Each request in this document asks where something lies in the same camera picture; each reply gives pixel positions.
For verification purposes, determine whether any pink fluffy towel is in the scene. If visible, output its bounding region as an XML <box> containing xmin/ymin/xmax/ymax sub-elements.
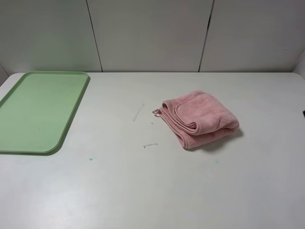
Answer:
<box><xmin>152</xmin><ymin>91</ymin><xmax>240</xmax><ymax>150</ymax></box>

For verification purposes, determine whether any green plastic tray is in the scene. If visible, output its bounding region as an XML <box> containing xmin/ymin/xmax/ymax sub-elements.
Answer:
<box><xmin>0</xmin><ymin>71</ymin><xmax>90</xmax><ymax>155</ymax></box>

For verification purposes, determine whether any clear plastic tag strand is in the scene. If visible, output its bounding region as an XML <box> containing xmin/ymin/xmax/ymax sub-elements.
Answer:
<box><xmin>132</xmin><ymin>103</ymin><xmax>145</xmax><ymax>122</ymax></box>

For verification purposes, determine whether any short clear plastic strand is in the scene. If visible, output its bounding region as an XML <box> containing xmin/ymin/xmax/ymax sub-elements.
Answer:
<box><xmin>143</xmin><ymin>142</ymin><xmax>159</xmax><ymax>149</ymax></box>

